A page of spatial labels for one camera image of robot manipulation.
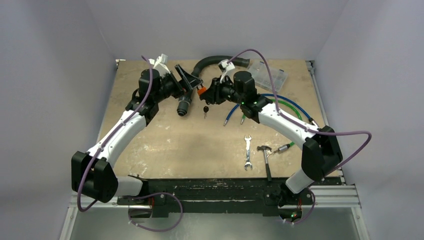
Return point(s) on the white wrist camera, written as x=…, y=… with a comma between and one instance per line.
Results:
x=226, y=68
x=160, y=64

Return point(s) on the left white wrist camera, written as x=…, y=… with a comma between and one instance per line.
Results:
x=160, y=64

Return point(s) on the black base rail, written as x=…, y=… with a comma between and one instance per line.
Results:
x=251, y=195

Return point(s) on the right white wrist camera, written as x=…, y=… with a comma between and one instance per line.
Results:
x=226, y=68

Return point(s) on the silver open-end wrench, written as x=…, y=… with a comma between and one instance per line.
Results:
x=248, y=152

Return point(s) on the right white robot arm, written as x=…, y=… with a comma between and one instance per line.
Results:
x=321, y=152

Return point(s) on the small black hammer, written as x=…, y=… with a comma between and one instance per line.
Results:
x=266, y=150

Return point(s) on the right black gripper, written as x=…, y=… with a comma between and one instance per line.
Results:
x=213, y=91

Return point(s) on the clear plastic organizer box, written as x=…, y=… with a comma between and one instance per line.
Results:
x=259, y=72

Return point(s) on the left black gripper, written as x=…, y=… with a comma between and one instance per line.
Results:
x=179, y=90

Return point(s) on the orange black padlock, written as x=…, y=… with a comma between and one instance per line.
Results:
x=200, y=90

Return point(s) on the black key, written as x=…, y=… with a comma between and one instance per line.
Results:
x=205, y=111

